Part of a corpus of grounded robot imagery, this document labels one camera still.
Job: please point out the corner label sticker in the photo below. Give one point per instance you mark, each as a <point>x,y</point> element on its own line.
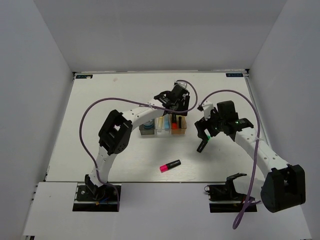
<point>84,76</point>
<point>234,75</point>

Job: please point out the green cap highlighter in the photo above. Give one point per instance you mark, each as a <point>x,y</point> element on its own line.
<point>204,142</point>

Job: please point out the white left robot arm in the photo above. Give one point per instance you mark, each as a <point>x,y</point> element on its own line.
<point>115,133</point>

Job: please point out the orange cap highlighter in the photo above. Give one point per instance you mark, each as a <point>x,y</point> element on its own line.
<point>174,121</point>

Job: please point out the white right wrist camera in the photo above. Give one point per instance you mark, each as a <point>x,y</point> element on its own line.
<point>206,107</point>

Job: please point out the grey transparent plastic container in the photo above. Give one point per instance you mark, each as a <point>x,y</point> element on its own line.
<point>145,132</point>

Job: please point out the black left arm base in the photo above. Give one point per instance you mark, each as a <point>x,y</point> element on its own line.
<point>105,201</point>

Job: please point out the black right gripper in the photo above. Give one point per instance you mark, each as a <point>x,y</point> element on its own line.
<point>201,127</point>

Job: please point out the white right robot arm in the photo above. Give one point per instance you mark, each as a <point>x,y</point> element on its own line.
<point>284,185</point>

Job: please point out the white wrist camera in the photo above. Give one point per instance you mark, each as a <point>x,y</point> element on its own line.
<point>206,107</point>
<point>182,83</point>

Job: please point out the blue white tape roll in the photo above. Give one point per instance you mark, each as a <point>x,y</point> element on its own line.
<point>149,124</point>

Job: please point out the left corner label sticker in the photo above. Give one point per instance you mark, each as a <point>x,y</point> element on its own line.
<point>84,76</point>

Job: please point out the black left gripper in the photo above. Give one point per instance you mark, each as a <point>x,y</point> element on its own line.
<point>185,107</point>

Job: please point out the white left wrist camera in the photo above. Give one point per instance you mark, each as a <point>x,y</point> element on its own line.
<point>182,83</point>

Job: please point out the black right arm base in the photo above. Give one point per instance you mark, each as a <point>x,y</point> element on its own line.
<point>229,196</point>

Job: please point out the orange transparent plastic container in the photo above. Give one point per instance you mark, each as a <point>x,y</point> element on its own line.
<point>181,125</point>

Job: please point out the pink cap highlighter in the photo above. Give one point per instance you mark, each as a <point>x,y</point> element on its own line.
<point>169,166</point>

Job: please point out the clear transparent plastic container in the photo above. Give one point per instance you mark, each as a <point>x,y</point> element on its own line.
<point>163,132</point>

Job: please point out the yellow eraser stick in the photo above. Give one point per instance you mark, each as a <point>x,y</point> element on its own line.
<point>160,123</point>

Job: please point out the right corner label sticker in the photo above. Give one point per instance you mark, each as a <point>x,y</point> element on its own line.
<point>234,75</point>

